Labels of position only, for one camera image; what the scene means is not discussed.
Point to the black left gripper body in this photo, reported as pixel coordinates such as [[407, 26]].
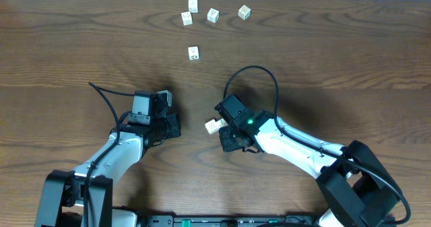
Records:
[[172, 126]]

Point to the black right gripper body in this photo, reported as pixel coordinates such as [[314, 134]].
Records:
[[229, 139]]

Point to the wooden block blue side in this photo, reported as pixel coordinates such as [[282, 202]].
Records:
[[222, 123]]

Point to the wooden block green side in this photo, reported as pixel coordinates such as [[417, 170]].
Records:
[[212, 126]]

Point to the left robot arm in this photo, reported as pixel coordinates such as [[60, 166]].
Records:
[[83, 196]]

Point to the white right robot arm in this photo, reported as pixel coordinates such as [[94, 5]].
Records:
[[357, 187]]

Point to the wooden block soccer ball yellow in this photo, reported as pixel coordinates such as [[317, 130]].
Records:
[[193, 52]]

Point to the wooden block red M side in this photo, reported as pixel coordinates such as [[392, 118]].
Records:
[[187, 18]]

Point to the wooden block number 3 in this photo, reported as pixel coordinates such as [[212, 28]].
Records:
[[213, 15]]

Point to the wooden block far back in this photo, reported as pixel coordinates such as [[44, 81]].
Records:
[[193, 6]]

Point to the wooden block number 6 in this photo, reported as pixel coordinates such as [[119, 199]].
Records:
[[244, 12]]

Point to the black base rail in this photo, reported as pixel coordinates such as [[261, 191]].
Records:
[[226, 221]]

